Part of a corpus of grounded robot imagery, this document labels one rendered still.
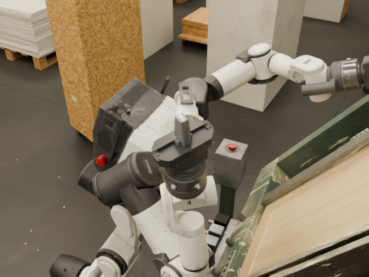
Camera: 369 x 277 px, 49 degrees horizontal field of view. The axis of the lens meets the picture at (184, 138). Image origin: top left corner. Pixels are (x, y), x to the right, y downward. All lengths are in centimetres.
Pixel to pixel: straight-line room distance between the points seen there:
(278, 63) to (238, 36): 221
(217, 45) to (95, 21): 131
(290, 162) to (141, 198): 87
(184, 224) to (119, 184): 21
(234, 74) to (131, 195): 60
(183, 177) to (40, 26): 391
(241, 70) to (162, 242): 67
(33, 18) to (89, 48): 175
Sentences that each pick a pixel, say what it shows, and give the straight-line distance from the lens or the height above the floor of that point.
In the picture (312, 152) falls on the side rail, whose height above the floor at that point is 102.
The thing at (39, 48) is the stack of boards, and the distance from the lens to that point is 464.
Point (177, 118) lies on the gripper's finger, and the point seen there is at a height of 165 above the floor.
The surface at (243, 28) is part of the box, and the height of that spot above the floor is 75.
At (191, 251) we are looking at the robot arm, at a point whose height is 126.
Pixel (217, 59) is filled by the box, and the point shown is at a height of 42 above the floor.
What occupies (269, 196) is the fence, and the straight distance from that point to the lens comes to 158.
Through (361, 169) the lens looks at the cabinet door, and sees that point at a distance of 127.
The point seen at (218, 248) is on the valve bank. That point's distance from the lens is 164.
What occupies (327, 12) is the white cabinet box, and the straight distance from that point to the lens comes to 615.
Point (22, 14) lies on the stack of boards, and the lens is 456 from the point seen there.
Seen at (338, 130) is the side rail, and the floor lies 115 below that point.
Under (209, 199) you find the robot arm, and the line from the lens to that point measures 87.
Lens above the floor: 203
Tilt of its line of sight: 37 degrees down
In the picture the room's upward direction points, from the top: straight up
